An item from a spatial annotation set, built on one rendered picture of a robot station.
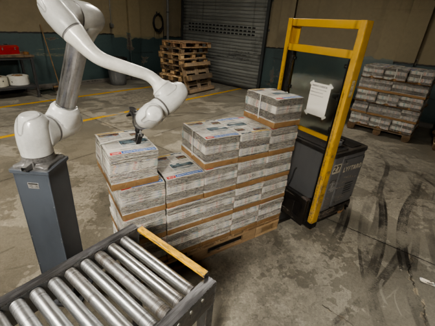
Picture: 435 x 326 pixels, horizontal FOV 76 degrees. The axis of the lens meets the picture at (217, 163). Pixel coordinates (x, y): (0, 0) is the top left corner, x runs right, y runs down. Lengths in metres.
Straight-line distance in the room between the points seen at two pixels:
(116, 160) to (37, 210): 0.52
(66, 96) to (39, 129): 0.23
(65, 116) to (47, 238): 0.73
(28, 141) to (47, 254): 0.74
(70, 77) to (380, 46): 7.16
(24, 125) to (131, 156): 0.53
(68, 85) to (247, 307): 1.79
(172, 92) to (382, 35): 6.98
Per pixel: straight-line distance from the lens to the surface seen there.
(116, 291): 1.23
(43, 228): 1.92
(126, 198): 1.77
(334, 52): 2.50
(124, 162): 1.65
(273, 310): 2.21
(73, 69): 1.65
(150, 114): 1.24
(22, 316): 1.27
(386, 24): 7.98
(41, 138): 1.67
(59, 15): 1.44
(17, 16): 8.28
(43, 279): 1.36
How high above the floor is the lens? 1.73
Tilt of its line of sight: 26 degrees down
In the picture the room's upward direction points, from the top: 5 degrees clockwise
